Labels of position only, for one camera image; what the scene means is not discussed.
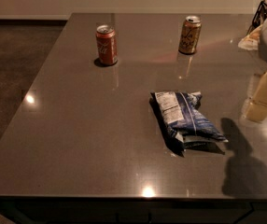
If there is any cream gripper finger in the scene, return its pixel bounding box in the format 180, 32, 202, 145
245, 71, 267, 122

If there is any red coke can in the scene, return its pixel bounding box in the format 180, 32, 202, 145
96, 24, 118, 65

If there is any orange gold soda can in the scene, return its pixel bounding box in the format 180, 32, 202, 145
178, 15, 202, 54

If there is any pale snack bag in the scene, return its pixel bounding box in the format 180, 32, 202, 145
238, 25, 261, 50

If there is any blue chip bag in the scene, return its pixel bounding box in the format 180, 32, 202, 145
151, 91, 228, 149

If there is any black wire basket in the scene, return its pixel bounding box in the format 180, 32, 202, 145
252, 0, 267, 28

